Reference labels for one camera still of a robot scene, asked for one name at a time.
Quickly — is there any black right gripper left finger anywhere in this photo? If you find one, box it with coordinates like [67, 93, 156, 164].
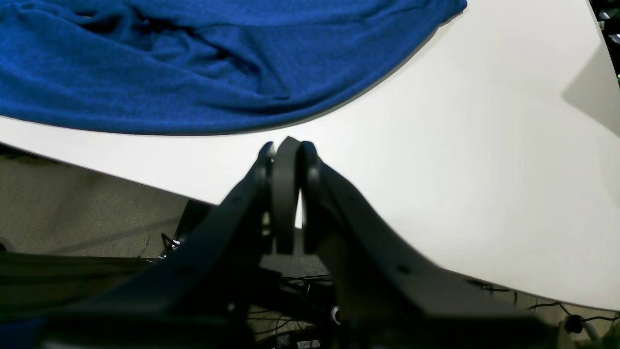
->
[38, 142, 276, 349]

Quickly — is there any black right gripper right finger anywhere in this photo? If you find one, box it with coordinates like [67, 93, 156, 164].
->
[296, 142, 557, 349]

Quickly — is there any blue long-sleeve T-shirt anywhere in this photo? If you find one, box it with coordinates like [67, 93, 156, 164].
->
[0, 0, 467, 135]

